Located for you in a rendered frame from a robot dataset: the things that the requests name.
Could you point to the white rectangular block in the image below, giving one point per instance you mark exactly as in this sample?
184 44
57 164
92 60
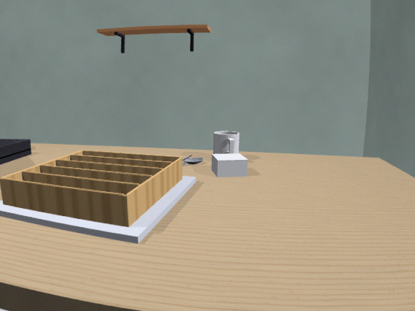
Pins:
229 165

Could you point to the silver spoon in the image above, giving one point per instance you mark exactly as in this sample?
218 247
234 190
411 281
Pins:
193 161

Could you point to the grey mug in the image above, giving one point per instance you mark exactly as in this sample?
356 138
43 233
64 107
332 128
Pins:
223 142

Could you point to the white flat base plate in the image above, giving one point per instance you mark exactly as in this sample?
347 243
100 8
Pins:
134 234

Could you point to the wooden cutlery tray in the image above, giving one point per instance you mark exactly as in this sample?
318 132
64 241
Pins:
64 196

